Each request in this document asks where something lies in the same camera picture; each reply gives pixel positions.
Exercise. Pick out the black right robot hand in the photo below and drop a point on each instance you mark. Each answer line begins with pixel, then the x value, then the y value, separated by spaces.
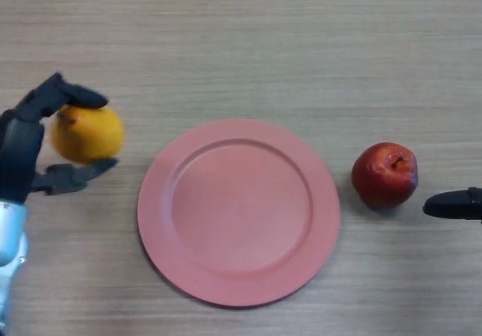
pixel 453 205

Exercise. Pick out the pink round plate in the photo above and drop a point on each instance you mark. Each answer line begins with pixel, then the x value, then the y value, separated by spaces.
pixel 238 213

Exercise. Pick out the red apple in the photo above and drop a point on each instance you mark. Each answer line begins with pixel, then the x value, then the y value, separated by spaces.
pixel 382 178

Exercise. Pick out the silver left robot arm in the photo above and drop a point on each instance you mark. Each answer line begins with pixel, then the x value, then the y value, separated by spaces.
pixel 9 260

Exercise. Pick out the yellow pear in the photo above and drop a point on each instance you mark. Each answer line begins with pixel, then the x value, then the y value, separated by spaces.
pixel 90 134

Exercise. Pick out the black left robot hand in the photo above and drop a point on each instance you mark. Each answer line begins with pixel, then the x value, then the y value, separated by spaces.
pixel 20 151

